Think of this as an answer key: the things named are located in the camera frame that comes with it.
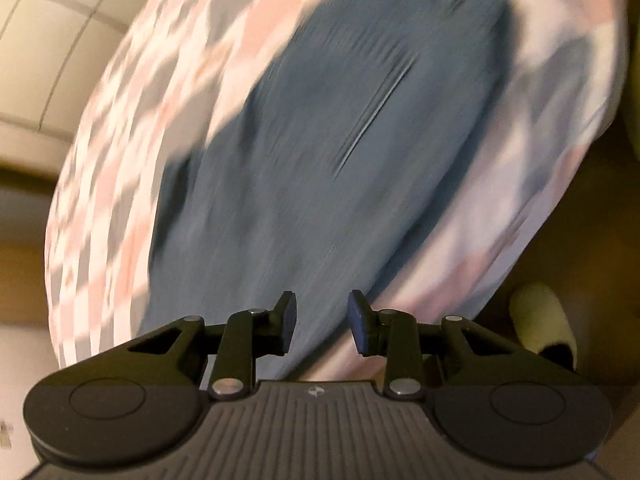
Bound cream slipper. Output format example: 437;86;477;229
509;283;578;370

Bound checkered pink blue bed quilt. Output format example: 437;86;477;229
44;0;626;366

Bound blue denim jeans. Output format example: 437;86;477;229
141;0;512;379

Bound white wardrobe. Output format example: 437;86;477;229
1;0;145;178

